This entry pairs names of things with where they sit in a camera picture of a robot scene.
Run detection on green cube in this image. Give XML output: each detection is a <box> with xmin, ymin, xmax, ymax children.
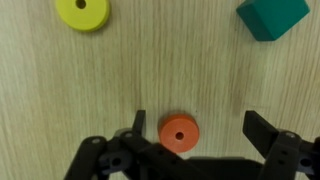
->
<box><xmin>236</xmin><ymin>0</ymin><xmax>310</xmax><ymax>41</ymax></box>

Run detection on orange disc with hole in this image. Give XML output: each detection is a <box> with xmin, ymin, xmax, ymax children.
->
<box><xmin>158</xmin><ymin>114</ymin><xmax>200</xmax><ymax>153</ymax></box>

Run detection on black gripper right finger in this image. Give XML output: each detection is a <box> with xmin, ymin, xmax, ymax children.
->
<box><xmin>242</xmin><ymin>111</ymin><xmax>320</xmax><ymax>180</ymax></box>

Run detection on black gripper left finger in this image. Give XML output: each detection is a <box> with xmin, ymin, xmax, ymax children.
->
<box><xmin>64</xmin><ymin>110</ymin><xmax>207</xmax><ymax>180</ymax></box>

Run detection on yellow disc with hole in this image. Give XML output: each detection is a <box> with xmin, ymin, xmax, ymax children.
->
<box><xmin>55</xmin><ymin>0</ymin><xmax>111</xmax><ymax>32</ymax></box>

